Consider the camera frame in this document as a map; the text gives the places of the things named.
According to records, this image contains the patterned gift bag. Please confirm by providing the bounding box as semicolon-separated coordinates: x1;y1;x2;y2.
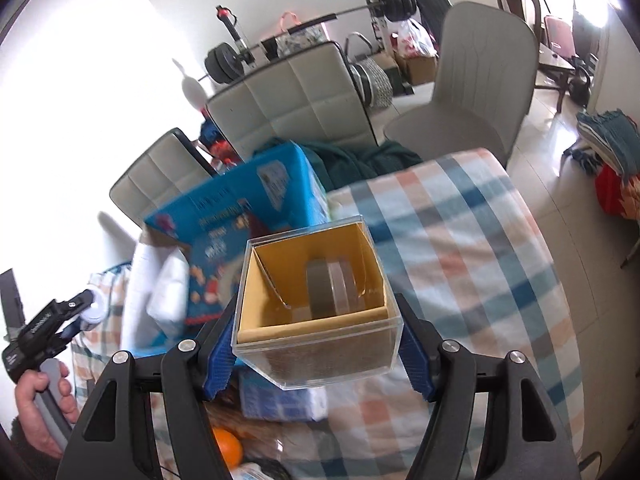
274;11;326;58

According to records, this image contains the person's left hand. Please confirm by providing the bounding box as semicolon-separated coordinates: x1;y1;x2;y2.
14;361;81;457

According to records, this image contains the grey padded chair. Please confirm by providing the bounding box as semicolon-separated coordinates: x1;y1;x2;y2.
109;128;219;228
205;40;378;163

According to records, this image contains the dark green cloth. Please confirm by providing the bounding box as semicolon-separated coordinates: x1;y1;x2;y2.
252;136;426;193

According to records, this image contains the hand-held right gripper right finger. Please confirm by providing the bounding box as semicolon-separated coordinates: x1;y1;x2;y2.
395;294;583;480

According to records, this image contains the cardboard box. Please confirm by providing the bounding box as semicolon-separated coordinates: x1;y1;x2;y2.
392;50;440;87

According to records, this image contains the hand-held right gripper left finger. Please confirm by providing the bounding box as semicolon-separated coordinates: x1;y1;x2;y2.
55;294;240;480

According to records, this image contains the folded teal blanket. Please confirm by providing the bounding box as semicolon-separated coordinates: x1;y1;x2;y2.
562;109;640;181

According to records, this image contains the orange fruit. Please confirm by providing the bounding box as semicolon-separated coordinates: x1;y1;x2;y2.
210;427;245;470

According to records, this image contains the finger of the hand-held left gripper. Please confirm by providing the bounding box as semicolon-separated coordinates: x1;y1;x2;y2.
60;287;107;345

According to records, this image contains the clear box with yellow insert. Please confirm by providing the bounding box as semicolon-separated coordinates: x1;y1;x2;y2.
231;215;404;392

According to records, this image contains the white bowling pin toy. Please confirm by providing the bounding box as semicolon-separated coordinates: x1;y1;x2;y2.
172;59;208;116

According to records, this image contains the grey plastic chair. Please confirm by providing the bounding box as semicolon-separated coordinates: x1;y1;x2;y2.
382;1;540;168

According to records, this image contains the barbell with black plates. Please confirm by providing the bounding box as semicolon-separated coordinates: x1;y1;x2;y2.
196;0;418;86

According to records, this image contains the plaid tablecloth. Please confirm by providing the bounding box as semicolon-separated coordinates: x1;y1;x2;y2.
70;148;585;480

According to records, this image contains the blue and white packet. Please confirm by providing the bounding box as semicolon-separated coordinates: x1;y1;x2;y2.
238;367;328;423

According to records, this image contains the blue printed carton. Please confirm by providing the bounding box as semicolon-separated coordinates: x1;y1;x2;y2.
144;141;332;328

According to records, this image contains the red and white plastic bag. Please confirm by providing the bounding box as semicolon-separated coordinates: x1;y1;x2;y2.
389;17;437;58

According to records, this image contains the dark wooden table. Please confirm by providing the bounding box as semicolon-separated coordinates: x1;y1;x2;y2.
534;42;577;113

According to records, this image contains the red cloth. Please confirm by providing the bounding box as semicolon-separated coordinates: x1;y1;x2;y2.
594;162;640;221

